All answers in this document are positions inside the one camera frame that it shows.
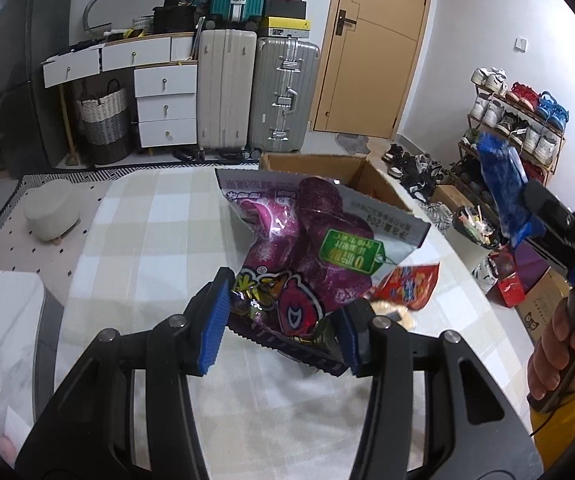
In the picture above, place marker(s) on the grey floor cushion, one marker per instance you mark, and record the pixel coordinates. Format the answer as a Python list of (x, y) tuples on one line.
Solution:
[(52, 210)]

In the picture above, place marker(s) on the white trash bin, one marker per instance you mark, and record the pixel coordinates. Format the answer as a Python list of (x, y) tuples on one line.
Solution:
[(472, 236)]

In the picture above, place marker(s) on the purple snack bag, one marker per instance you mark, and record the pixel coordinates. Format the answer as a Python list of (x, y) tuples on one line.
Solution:
[(317, 245)]

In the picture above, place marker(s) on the white suitcase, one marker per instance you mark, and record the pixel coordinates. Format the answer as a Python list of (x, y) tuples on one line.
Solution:
[(226, 60)]

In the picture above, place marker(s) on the silver suitcase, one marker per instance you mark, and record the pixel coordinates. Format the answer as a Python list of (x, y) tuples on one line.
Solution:
[(284, 80)]

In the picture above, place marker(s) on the wooden door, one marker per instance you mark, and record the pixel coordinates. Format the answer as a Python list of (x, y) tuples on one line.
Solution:
[(369, 56)]

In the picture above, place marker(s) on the purple gift bag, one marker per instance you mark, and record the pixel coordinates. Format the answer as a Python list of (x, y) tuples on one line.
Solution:
[(529, 265)]

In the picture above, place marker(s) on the white drawer desk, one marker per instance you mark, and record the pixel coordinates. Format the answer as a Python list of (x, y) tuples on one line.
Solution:
[(160, 73)]

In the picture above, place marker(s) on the dark refrigerator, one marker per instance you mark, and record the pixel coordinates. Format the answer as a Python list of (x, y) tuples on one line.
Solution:
[(32, 131)]

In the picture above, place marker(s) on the person's right hand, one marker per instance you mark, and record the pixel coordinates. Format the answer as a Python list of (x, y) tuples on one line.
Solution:
[(551, 355)]

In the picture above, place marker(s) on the door mat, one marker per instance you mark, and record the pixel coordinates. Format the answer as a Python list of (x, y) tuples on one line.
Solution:
[(353, 144)]

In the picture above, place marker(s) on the red triangular chip bag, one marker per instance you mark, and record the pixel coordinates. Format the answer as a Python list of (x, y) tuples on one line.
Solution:
[(407, 286)]

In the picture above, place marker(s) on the SF cardboard box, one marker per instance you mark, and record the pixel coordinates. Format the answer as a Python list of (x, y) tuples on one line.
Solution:
[(354, 171)]

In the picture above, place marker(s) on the shoe rack with shoes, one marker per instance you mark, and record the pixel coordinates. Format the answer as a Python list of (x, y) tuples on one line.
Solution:
[(534, 123)]

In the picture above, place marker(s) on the woven laundry basket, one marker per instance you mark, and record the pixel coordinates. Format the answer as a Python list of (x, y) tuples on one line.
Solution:
[(106, 121)]

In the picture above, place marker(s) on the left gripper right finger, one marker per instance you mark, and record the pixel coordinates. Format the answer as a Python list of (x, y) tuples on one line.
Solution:
[(471, 429)]

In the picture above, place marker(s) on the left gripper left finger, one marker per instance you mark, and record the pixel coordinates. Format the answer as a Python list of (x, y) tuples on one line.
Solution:
[(124, 410)]

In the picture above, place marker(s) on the blue cookie packet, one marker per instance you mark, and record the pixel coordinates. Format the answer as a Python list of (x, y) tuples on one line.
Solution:
[(505, 176)]

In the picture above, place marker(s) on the beige cracker packet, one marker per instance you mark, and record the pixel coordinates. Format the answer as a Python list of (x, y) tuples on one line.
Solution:
[(396, 312)]

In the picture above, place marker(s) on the black bag on desk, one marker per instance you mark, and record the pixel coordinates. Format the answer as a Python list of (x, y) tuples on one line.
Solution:
[(174, 16)]

